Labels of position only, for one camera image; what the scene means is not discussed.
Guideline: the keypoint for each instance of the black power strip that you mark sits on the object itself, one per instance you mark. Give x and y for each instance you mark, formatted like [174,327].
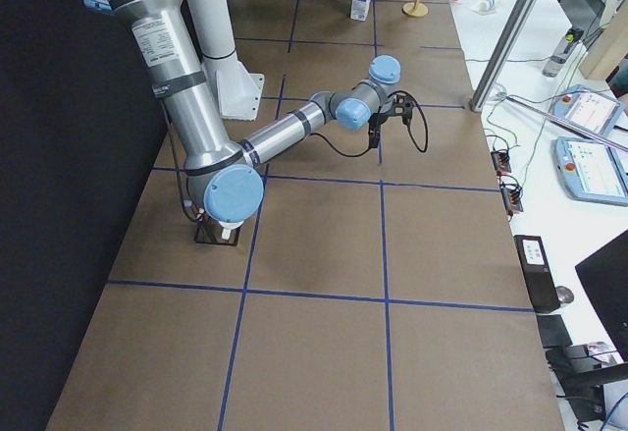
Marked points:
[501,161]
[511,194]

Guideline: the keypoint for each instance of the teach pendant far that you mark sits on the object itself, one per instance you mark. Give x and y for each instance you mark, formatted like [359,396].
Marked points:
[591,109]

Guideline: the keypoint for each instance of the aluminium frame post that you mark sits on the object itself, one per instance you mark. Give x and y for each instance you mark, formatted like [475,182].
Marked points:
[514,25]

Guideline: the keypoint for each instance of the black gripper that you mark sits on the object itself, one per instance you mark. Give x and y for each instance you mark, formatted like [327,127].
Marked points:
[378,121]

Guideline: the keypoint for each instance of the black monitor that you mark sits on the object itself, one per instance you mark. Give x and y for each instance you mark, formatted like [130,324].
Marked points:
[603,276]

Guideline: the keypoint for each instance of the teach pendant near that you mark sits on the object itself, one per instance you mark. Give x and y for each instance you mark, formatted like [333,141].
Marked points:
[590,171]

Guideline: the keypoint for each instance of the black box with label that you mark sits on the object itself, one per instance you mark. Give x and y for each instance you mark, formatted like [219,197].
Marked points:
[536,273]

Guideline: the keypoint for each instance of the black wire mug rack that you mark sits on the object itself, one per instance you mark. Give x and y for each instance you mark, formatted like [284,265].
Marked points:
[209,231]

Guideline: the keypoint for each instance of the wooden mug tree stand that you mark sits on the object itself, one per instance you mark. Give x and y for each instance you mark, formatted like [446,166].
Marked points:
[415,9]

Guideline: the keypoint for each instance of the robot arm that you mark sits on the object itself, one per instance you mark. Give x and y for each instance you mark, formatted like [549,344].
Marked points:
[189,49]

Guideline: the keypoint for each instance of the white ribbed mug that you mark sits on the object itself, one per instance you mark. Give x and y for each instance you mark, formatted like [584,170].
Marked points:
[228,234]

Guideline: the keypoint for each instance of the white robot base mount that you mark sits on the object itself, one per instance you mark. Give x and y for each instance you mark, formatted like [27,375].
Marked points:
[236,90]

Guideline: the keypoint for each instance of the teach pendant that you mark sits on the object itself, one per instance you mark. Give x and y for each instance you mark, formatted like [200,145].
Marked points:
[590,171]
[591,109]

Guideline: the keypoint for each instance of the reacher grabber stick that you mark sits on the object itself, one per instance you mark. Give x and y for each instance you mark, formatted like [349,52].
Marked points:
[569,125]

